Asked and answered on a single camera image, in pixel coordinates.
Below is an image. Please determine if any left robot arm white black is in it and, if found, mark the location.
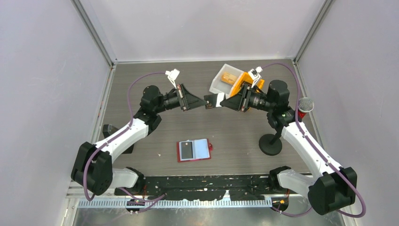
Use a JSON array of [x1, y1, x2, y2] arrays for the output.
[[71, 84, 207, 201]]

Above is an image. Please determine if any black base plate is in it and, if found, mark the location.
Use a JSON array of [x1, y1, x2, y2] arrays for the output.
[[126, 174, 287, 201]]

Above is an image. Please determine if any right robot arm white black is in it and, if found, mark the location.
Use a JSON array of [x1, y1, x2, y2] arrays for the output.
[[216, 80, 357, 215]]

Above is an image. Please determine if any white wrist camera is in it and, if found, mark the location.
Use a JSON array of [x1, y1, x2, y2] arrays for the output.
[[248, 66, 263, 88], [165, 69, 180, 89]]

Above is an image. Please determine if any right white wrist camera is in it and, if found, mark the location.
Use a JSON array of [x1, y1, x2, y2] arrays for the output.
[[248, 66, 263, 88]]

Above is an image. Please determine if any orange plastic bin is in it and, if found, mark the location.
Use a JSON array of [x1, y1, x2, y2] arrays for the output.
[[229, 72, 253, 97]]

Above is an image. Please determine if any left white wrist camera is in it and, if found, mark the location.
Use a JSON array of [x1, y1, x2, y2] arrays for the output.
[[165, 69, 180, 89]]

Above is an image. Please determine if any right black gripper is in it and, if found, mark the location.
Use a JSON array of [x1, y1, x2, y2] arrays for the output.
[[221, 84, 275, 113]]

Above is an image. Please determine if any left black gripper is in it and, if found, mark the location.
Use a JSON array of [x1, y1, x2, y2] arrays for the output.
[[154, 84, 207, 114]]

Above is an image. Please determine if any white plastic bin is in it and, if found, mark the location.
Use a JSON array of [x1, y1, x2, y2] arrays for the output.
[[209, 64, 244, 98]]

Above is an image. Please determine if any aluminium front rail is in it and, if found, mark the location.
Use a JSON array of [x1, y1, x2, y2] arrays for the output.
[[66, 174, 351, 209]]

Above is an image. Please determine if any red card holder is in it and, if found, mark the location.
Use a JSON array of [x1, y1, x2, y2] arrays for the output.
[[176, 138, 213, 162]]

